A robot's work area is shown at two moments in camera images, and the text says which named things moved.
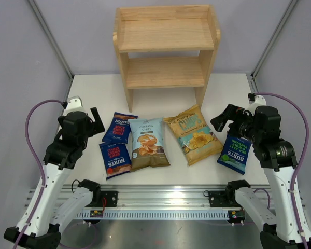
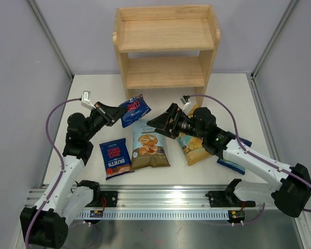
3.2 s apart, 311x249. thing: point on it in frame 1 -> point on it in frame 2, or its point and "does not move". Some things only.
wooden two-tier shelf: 166,47 does not move
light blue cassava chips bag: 149,146 does not move
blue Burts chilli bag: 116,159 does not move
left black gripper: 98,127 -> 110,114
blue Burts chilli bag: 119,129 -> 137,109
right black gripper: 232,112 -> 163,122
